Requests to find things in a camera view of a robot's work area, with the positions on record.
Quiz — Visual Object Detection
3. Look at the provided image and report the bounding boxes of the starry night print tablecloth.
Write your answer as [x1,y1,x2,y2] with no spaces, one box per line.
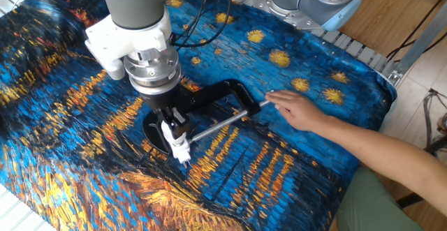
[0,0,399,231]

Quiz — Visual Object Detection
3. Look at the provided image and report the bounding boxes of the person's right forearm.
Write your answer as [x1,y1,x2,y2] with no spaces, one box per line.
[319,114,447,218]

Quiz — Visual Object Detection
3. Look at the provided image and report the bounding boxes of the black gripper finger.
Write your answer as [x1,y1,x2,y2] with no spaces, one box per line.
[156,108,173,128]
[170,107,192,140]

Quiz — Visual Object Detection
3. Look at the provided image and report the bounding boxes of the dark chair leg frame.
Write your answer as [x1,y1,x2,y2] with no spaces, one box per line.
[396,133,447,209]

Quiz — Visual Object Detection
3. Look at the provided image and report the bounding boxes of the thin black floor cables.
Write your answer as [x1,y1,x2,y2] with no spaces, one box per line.
[386,0,447,63]

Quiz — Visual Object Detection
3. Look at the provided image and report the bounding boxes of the green trousers leg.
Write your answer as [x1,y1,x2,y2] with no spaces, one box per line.
[337,166,425,231]

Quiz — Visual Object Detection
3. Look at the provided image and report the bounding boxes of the white light bulb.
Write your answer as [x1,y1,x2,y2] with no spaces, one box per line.
[160,119,186,149]

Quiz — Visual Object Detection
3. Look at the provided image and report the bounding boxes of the aluminium frame beam with bracket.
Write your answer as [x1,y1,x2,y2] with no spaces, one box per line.
[386,0,447,85]

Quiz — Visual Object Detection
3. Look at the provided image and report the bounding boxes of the grey hose loop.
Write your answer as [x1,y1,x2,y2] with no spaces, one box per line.
[422,87,447,148]

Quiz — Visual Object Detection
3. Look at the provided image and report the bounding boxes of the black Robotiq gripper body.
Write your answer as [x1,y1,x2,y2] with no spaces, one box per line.
[140,83,192,116]

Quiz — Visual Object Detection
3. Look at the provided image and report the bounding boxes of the person's right hand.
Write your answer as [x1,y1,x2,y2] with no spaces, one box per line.
[264,89,330,133]

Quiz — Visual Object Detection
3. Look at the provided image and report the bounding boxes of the black C-clamp with silver screw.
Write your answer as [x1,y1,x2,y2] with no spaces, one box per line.
[142,79,272,155]

